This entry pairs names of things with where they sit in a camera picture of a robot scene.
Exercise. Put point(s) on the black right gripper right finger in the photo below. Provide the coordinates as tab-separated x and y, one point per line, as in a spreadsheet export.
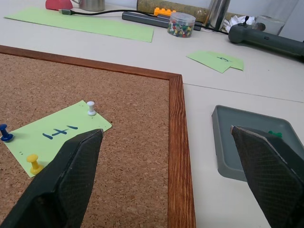
268	175

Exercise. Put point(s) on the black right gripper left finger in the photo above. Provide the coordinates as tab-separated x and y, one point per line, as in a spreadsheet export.
69	180

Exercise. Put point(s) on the yellow push pin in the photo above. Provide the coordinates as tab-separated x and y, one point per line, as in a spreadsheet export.
34	162

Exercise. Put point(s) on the green push pin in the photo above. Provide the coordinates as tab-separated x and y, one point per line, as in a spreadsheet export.
275	133

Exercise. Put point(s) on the green note with blue writing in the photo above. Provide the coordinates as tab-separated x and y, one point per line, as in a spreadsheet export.
59	128

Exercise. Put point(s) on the white push pin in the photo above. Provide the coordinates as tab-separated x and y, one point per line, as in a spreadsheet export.
91	109

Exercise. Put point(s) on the blue push pin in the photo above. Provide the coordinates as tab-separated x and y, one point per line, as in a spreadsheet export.
5	134

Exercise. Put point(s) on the wood framed cork board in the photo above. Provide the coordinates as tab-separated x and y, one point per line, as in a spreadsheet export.
133	133

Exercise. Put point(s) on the clear jar of push pins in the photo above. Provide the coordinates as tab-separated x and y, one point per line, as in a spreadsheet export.
181	25

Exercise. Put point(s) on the grey plastic tray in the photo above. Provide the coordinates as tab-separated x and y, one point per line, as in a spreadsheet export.
228	133

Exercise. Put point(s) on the small green paper notes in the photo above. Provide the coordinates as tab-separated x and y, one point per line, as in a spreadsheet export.
213	60

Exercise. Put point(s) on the dark grey handheld tool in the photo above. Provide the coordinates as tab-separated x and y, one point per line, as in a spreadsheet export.
266	40

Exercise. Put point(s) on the clear plastic container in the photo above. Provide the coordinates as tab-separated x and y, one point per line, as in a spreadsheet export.
270	23

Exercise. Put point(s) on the crumpled white paper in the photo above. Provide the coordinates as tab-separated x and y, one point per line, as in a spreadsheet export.
235	22

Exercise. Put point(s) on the long green paper sheet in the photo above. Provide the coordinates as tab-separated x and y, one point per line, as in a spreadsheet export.
80	23

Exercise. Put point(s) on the steel tumbler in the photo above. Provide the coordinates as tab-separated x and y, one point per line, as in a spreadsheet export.
217	13

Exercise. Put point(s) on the red plastic object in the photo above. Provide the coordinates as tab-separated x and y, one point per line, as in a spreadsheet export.
59	4

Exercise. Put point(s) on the metal mug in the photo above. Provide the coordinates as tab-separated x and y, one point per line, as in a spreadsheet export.
91	4

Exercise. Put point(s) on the dark grey power strip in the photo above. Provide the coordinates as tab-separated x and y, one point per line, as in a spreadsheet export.
147	18

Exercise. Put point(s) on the cork roll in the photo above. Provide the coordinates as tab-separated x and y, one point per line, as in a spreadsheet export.
175	8

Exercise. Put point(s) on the orange toy brick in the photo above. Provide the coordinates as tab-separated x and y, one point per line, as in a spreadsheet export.
164	12

